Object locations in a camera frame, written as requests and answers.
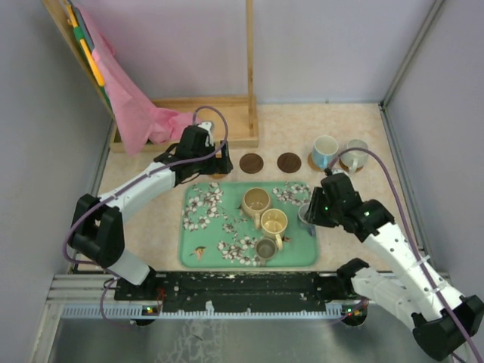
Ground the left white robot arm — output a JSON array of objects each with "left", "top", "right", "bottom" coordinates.
[{"left": 67, "top": 121, "right": 233, "bottom": 300}]

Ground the dark brown wooden coaster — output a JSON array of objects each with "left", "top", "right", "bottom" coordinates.
[{"left": 277, "top": 152, "right": 302, "bottom": 174}]

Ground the dark reddish wooden coaster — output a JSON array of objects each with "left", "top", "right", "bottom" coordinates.
[{"left": 239, "top": 153, "right": 264, "bottom": 174}]

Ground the beige mug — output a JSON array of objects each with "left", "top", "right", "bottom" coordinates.
[{"left": 241, "top": 188, "right": 271, "bottom": 229}]

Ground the yellow mug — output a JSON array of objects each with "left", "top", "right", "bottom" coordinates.
[{"left": 260, "top": 209, "right": 288, "bottom": 251}]

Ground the white grey mug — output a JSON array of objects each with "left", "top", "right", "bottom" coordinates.
[{"left": 340, "top": 139, "right": 368, "bottom": 165}]

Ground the yellow green hanger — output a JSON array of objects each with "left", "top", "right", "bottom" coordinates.
[{"left": 64, "top": 1, "right": 105, "bottom": 87}]

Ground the green floral tray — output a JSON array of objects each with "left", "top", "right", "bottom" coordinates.
[{"left": 178, "top": 181, "right": 319, "bottom": 269}]

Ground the pink cloth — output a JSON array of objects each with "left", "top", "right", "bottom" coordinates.
[{"left": 79, "top": 8, "right": 194, "bottom": 155}]

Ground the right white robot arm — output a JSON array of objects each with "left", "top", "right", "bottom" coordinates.
[{"left": 306, "top": 173, "right": 483, "bottom": 361}]

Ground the light blue mug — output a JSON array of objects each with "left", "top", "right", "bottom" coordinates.
[{"left": 311, "top": 135, "right": 339, "bottom": 169}]

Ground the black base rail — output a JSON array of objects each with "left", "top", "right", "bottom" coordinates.
[{"left": 114, "top": 270, "right": 359, "bottom": 313}]

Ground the small grey cup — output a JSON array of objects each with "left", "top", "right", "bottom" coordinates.
[{"left": 254, "top": 238, "right": 278, "bottom": 266}]

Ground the light brown wooden coaster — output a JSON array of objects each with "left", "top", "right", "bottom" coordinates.
[{"left": 339, "top": 159, "right": 365, "bottom": 175}]

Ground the small blue-grey cup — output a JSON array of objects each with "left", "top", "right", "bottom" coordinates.
[{"left": 298, "top": 203, "right": 316, "bottom": 237}]

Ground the wooden rack stand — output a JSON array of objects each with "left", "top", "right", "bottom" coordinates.
[{"left": 42, "top": 1, "right": 259, "bottom": 148}]

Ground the light woven coaster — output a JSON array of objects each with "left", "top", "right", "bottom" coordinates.
[{"left": 307, "top": 153, "right": 330, "bottom": 172}]

